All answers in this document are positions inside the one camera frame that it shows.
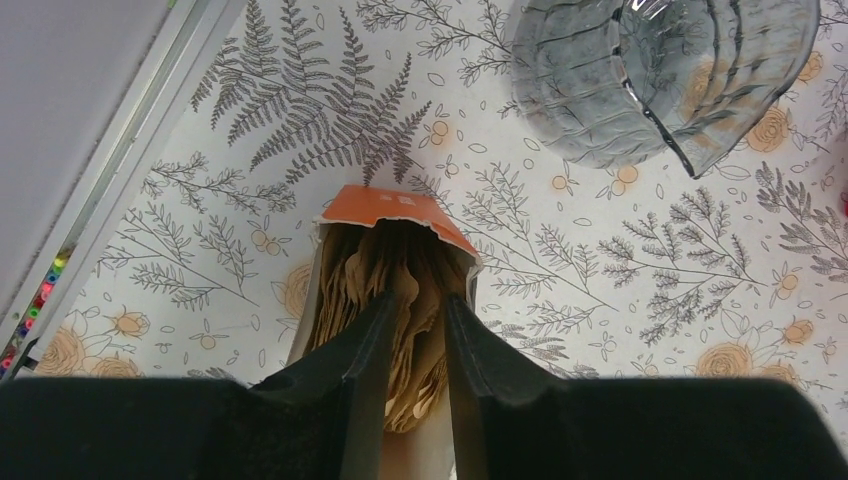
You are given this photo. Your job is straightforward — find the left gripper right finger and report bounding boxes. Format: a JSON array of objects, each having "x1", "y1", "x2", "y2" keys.
[{"x1": 445, "y1": 295, "x2": 847, "y2": 479}]

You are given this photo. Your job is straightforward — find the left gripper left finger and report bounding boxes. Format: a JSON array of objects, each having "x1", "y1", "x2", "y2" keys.
[{"x1": 1, "y1": 292, "x2": 398, "y2": 479}]

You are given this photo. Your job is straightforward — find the orange coffee filter box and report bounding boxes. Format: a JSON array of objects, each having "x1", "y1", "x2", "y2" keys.
[{"x1": 288, "y1": 185, "x2": 482, "y2": 479}]

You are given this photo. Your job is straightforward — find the clear glass carafe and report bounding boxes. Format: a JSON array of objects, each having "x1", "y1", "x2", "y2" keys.
[{"x1": 511, "y1": 0, "x2": 820, "y2": 178}]

